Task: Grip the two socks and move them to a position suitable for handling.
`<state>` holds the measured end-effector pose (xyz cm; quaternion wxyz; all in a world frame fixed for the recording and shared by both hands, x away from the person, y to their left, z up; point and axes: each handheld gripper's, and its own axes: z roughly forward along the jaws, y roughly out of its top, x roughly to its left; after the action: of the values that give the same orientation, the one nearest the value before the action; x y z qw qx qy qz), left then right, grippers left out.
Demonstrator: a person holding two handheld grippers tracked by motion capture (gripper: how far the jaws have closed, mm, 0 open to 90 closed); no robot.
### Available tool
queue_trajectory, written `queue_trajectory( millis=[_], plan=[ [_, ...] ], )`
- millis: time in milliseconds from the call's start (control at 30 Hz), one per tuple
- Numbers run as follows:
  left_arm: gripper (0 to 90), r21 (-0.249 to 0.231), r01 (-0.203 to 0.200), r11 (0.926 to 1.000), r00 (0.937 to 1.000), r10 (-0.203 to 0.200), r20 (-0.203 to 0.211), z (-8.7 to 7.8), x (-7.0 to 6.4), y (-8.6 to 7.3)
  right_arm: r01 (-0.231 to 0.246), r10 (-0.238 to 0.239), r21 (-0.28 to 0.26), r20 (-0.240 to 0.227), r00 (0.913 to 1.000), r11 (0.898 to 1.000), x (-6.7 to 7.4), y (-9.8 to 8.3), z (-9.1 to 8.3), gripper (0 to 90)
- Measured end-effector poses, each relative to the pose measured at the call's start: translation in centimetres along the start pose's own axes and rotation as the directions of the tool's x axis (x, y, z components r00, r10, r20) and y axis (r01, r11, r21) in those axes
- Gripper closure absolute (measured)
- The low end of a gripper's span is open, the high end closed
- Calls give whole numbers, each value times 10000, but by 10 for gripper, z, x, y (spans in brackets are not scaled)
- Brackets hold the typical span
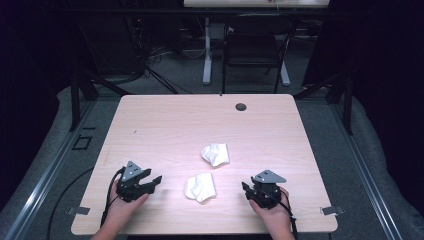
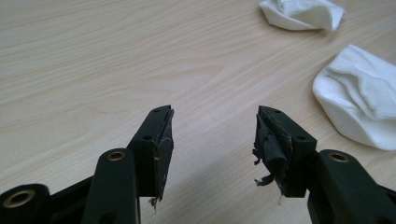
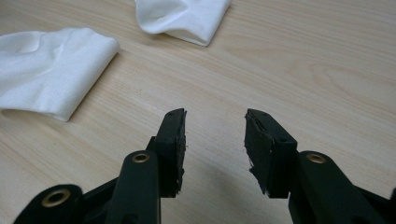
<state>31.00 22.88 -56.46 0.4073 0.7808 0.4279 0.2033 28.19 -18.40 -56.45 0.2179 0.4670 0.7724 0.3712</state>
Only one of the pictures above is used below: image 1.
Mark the white desk with legs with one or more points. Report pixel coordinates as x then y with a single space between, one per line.
207 50

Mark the person's right hand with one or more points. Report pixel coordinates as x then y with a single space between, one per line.
276 218

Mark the crumpled white tissue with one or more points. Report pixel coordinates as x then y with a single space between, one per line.
216 154
200 187

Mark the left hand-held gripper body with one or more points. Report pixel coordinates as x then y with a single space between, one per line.
131 190

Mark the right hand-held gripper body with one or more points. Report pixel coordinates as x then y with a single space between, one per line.
266 193

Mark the black folding chair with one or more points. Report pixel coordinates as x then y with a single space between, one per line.
253 50

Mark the black metal frame stand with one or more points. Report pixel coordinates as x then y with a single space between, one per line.
75 100
347 106

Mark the aluminium floor rail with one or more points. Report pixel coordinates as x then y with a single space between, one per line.
43 180
366 173

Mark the person's left hand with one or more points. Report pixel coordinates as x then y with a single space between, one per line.
118 213

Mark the round table grommet hole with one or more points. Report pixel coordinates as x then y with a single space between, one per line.
240 107

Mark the metal table bracket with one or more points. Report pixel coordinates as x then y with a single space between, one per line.
331 210
79 210

